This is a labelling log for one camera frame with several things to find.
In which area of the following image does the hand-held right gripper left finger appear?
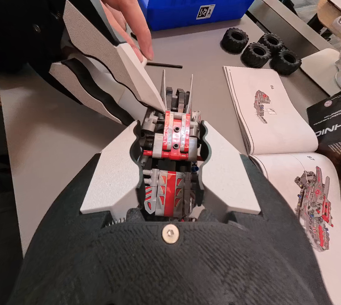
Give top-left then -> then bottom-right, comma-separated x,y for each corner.
79,121 -> 145,215

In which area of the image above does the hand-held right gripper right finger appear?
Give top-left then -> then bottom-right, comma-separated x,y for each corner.
198,121 -> 262,215

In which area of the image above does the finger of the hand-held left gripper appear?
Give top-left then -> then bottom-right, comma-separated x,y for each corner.
62,0 -> 167,114
49,55 -> 145,125

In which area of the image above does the red grey toy brick vehicle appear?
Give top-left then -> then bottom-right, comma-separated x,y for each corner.
136,70 -> 207,223

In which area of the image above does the person's left hand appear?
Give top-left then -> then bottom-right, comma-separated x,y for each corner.
71,0 -> 155,61

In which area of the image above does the black axle rod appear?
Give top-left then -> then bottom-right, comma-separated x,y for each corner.
146,62 -> 183,69

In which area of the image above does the open instruction booklet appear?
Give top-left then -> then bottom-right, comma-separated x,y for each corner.
222,66 -> 341,305

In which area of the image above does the black toy brick box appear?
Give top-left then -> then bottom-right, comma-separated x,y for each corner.
306,92 -> 341,167

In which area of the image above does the black toy tyre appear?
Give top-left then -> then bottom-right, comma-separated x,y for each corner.
269,49 -> 302,76
220,27 -> 250,54
240,42 -> 272,68
258,33 -> 284,53

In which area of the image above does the grey table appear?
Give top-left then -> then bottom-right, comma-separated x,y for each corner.
246,0 -> 332,53

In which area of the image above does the wooden board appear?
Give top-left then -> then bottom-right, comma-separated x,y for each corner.
317,0 -> 341,37

